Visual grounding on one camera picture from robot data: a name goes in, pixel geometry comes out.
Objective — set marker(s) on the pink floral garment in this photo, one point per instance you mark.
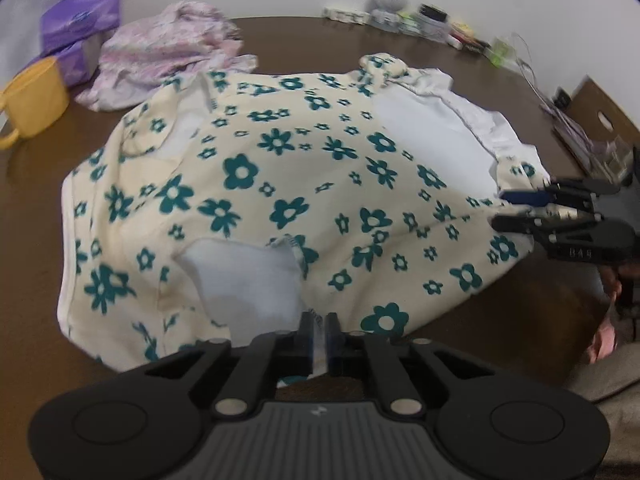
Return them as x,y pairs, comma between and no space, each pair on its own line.
155,45

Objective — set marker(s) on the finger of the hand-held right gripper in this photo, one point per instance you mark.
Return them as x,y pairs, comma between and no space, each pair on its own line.
520,224
525,196

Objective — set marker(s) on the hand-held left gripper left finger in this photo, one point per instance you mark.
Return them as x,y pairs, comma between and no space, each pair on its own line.
306,342

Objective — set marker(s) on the yellow mug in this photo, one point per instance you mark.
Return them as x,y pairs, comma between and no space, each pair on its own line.
40,100

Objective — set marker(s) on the white astronaut figurine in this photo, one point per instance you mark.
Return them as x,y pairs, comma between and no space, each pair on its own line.
389,1

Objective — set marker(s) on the brown box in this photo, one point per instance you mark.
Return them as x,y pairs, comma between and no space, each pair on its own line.
590,100

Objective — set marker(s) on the person's right hand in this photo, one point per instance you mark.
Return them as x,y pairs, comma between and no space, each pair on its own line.
602,342

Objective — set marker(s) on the cream dress with teal flowers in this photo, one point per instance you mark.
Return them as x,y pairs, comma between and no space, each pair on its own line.
300,160

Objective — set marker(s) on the black flat box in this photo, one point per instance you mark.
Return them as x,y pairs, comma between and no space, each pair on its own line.
470,40

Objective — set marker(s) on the grey tin box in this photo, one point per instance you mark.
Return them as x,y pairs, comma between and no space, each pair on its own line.
434,29

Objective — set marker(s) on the black charger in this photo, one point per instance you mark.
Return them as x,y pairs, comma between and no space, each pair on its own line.
432,11

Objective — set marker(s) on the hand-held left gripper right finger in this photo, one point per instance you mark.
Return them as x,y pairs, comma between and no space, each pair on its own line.
331,342

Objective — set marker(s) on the purple tissue pack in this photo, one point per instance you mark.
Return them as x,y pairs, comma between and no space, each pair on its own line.
75,62
82,15

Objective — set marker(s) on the person's grey clothing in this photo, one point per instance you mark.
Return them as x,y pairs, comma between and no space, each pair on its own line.
620,410

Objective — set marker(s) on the black phone stand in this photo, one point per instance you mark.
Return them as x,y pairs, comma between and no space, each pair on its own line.
561,97

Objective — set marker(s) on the white block row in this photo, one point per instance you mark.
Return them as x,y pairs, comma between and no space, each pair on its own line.
345,15

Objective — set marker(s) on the green white packet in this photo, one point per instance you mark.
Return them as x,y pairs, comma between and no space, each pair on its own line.
407,24

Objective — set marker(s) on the green spray bottle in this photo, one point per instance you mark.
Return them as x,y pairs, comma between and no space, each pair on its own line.
501,52

